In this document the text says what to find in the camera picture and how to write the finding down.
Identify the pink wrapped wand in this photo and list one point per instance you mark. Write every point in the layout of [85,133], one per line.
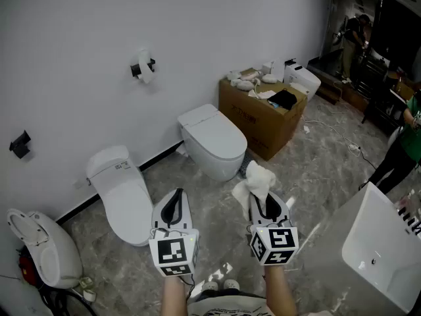
[250,75]

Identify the person's white clog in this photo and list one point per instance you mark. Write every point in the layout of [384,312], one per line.
[231,284]
[210,286]

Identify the person's right forearm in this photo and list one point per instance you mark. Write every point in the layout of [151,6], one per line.
[279,288]

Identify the black metal rack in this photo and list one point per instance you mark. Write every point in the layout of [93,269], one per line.
[371,81]

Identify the red canister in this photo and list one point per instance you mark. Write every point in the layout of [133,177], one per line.
[27,268]

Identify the person's right white clog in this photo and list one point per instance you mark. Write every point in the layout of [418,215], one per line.
[231,284]

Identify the black television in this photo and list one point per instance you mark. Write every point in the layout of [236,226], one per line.
[398,28]

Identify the white terry cloth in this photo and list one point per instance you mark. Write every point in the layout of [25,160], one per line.
[258,179]

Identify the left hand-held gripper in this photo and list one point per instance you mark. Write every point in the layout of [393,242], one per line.
[172,252]

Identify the large cardboard box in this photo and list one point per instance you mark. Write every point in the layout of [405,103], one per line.
[260,127]

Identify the white toilet with control label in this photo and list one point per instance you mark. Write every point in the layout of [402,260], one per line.
[125,202]

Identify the white paper sheets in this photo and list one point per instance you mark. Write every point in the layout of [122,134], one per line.
[263,94]

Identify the person's printed white shirt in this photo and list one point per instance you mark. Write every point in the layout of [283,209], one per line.
[230,308]

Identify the black fabric pouch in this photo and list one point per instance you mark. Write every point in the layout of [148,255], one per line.
[283,99]

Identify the white rectangular basin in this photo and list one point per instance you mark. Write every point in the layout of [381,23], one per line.
[371,242]

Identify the white tape roll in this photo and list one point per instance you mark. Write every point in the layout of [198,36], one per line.
[89,295]

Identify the small white box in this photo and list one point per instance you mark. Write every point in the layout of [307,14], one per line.
[233,82]

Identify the person's left white clog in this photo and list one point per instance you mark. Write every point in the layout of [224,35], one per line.
[210,286]

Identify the person's left forearm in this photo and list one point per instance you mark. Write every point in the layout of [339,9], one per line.
[174,296]

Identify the dark stone platform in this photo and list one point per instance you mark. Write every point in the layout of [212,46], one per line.
[329,74]

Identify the white toilet lid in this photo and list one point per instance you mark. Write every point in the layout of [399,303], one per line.
[217,137]

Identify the white toilet with black panel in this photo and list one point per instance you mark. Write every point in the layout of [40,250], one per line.
[302,79]

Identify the white carton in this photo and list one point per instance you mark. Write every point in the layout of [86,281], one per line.
[268,68]

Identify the white foam-wrapped part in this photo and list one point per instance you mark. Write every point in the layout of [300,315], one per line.
[245,85]
[269,78]

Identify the flat white box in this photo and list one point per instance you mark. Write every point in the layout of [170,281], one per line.
[234,75]

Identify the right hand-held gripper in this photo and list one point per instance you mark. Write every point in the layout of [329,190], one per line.
[274,245]

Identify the white smart toilet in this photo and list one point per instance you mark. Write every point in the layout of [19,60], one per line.
[210,166]

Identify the person's dark trousers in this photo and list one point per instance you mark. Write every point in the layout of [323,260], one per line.
[227,293]

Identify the black wall bracket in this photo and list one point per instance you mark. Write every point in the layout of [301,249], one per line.
[20,145]

